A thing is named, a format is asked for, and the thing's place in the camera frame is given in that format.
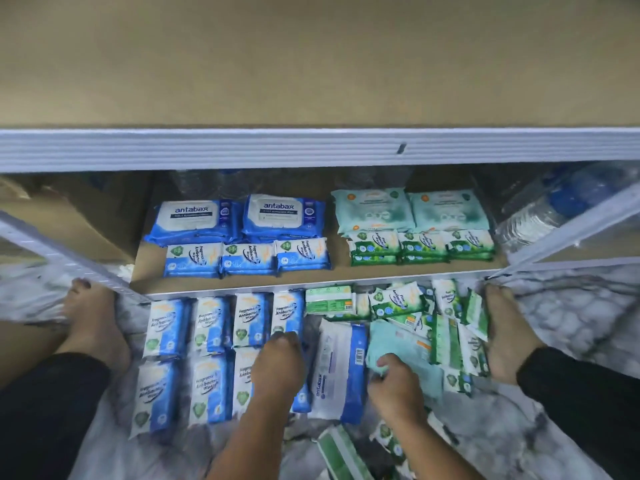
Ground person's left hand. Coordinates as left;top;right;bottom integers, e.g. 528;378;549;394
250;333;308;406

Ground person's right hand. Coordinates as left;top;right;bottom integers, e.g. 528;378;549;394
367;353;428;426

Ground pile of wipes packets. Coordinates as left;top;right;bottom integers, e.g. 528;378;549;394
305;277;491;480

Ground group of blue wipe packets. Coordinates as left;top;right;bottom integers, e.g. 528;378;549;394
130;289;313;438

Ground grey metal shelf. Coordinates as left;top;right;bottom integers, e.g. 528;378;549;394
0;0;640;301

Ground person's right forearm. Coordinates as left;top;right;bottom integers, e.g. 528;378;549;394
385;415;486;480

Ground person's left forearm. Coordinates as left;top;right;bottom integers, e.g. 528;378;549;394
207;395;301;480

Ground person's right foot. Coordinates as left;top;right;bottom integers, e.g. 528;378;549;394
483;283;546;386

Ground person's foot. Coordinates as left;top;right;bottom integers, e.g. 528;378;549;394
55;277;133;374
483;283;546;386

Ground person's left foot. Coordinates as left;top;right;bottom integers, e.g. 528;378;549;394
55;277;133;374

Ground person's right leg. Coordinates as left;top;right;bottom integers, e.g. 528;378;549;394
517;345;640;480

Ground water bottles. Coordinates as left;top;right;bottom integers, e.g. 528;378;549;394
495;163;640;254

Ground plain cardboard box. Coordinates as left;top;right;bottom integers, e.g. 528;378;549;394
0;319;66;386

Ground cardboard box blue print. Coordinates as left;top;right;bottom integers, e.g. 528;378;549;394
0;175;151;266

